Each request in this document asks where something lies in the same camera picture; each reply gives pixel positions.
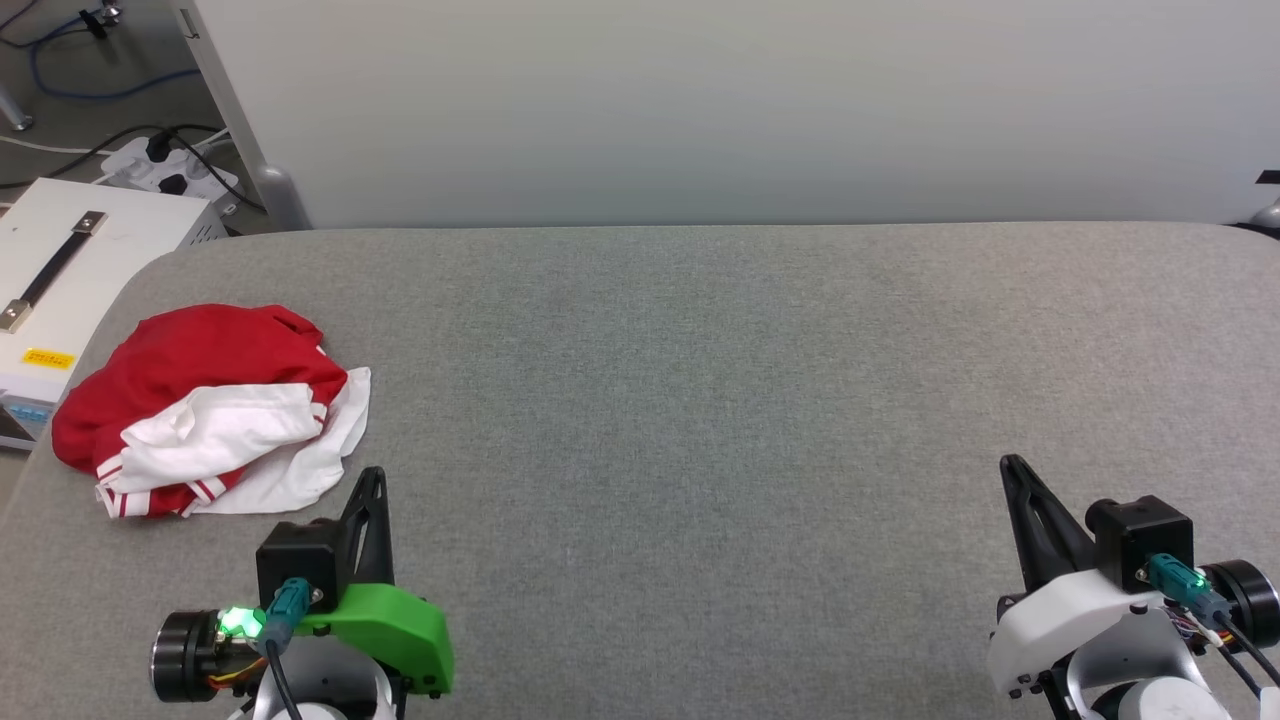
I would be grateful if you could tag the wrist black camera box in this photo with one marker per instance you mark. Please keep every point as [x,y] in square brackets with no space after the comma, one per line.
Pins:
[295,555]
[1140,535]

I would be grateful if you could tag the white partition panel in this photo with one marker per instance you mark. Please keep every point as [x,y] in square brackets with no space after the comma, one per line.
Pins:
[700,100]

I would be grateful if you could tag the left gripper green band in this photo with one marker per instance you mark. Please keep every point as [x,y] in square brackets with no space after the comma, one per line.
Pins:
[400,630]

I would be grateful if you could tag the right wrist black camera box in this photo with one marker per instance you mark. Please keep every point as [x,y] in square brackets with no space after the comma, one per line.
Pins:
[1140,535]

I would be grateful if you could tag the grey metal furniture leg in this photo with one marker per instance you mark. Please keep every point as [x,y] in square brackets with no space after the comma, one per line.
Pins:
[15,115]

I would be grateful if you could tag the red and white basketball jersey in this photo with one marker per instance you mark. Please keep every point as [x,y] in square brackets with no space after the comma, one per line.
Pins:
[200,345]

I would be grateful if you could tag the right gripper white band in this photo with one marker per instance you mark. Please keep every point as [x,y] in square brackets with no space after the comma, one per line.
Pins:
[1060,620]

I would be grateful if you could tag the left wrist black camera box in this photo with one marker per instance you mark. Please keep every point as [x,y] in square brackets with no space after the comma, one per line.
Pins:
[295,555]

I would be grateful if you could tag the white power strip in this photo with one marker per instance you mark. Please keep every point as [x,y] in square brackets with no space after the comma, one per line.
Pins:
[135,165]

